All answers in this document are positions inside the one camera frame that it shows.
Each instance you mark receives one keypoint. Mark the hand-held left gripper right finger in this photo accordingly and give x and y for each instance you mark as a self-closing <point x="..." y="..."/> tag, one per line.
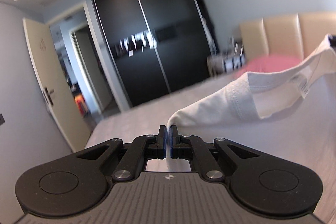
<point x="172" y="140"/>

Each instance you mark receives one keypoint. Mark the pink pillow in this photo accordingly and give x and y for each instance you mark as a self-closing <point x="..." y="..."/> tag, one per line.
<point x="267" y="62"/>

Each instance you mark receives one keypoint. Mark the open closet section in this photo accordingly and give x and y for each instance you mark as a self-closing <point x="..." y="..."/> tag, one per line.
<point x="203" y="16"/>

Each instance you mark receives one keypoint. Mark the bed with polka dot sheet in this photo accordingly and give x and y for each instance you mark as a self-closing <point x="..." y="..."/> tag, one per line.
<point x="262" y="140"/>

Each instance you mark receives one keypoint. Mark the white bedside table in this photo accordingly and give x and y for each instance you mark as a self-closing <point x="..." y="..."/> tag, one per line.
<point x="225" y="64"/>

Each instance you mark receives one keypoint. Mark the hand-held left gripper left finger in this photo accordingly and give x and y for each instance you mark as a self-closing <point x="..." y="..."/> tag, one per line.
<point x="164" y="140"/>

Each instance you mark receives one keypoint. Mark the orange stool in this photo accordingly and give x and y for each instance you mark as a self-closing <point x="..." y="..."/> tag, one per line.
<point x="80" y="103"/>

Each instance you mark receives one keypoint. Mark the black sliding door wardrobe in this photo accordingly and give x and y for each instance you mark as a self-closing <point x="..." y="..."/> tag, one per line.
<point x="147" y="29"/>

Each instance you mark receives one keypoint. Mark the cream padded headboard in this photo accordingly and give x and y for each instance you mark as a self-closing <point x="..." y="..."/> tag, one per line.
<point x="281" y="35"/>

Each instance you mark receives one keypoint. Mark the cream room door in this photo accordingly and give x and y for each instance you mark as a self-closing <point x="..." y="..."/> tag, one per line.
<point x="52" y="77"/>

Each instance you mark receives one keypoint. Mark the white T-shirt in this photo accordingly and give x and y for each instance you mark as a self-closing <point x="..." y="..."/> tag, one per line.
<point x="210" y="106"/>

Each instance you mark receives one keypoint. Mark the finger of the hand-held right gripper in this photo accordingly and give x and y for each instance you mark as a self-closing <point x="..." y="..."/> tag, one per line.
<point x="333" y="40"/>

